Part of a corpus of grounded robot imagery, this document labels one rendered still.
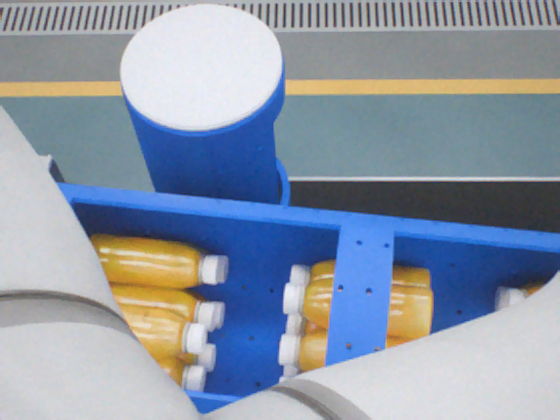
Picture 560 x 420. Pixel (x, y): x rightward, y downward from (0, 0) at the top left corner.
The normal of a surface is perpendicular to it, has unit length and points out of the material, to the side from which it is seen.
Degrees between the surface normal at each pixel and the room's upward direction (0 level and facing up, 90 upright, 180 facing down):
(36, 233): 58
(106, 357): 52
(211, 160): 90
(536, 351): 30
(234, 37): 0
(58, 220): 68
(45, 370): 36
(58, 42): 0
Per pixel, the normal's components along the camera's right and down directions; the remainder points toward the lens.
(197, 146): -0.01, 0.87
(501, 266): -0.16, 0.66
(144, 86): -0.05, -0.50
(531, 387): 0.20, -0.77
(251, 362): -0.01, -0.68
